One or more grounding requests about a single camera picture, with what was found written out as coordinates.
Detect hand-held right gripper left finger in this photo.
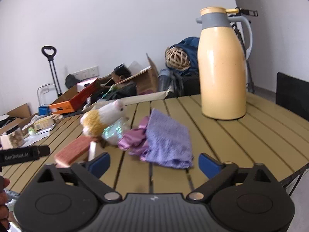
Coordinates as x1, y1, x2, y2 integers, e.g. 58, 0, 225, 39
37, 153, 120, 201

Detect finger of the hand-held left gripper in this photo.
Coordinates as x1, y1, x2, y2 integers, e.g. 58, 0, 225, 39
36, 146, 51, 157

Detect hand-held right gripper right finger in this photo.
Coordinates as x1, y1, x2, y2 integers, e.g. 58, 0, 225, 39
188, 153, 273, 201

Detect white foam wedge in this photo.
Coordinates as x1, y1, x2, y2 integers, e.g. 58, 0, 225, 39
88, 141, 98, 161

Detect pink rectangular block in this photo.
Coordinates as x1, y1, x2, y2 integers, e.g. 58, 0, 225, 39
53, 135, 98, 168

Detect purple satin cloth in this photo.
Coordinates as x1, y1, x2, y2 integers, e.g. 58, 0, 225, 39
117, 116, 151, 161

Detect purple knit towel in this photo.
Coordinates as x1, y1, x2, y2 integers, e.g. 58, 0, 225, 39
141, 108, 194, 170

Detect person's left hand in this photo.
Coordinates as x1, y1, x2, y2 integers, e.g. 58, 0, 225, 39
0, 176, 11, 232

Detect clear jar of nuts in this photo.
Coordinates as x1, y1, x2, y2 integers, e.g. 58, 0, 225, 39
0, 126, 25, 149

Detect cream flat box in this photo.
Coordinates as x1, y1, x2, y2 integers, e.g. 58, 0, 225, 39
34, 117, 57, 132

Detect iridescent plastic wrapper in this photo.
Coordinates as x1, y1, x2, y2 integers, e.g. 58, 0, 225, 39
101, 118, 129, 146

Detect beige folding table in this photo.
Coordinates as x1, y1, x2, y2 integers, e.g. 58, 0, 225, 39
0, 93, 309, 199

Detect yellow white plush toy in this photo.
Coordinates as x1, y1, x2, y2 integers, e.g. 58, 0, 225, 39
80, 99, 129, 137

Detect low cardboard box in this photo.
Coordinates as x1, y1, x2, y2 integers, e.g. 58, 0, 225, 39
0, 103, 32, 126

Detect orange flat box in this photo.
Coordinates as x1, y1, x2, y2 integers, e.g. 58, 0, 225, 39
48, 77, 100, 114

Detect clear plastic container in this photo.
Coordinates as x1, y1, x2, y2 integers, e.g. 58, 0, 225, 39
37, 83, 58, 107

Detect small black bag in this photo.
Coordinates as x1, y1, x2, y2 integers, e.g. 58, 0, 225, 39
65, 74, 81, 89

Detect white pink box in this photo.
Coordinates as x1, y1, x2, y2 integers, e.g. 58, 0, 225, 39
77, 78, 98, 92

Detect black luggage bag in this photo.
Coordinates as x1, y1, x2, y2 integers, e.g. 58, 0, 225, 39
158, 69, 202, 97

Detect dark bag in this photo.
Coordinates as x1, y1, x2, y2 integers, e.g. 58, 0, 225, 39
114, 64, 133, 83

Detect yellow thermos jug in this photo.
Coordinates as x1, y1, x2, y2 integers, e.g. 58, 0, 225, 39
195, 6, 253, 120

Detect open cardboard box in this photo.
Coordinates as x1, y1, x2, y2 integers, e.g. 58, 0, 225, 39
101, 53, 160, 96

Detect black folding chair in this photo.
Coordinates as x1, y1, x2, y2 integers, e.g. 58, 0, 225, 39
276, 72, 309, 122

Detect blue fabric bag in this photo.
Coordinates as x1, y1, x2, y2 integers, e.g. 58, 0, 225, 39
166, 37, 201, 78

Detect white wall sockets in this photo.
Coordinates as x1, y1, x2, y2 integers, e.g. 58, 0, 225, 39
72, 66, 99, 78

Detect black trolley handle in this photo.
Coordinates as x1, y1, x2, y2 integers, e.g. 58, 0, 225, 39
41, 46, 63, 97

